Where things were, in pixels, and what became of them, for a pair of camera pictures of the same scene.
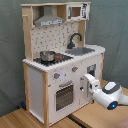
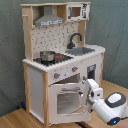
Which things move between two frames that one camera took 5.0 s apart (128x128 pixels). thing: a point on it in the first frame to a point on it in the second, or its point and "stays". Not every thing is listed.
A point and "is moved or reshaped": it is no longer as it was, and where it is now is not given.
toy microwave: [76, 12] stays
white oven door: [66, 95] is moved or reshaped
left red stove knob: [56, 75] stays
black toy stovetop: [59, 58] stays
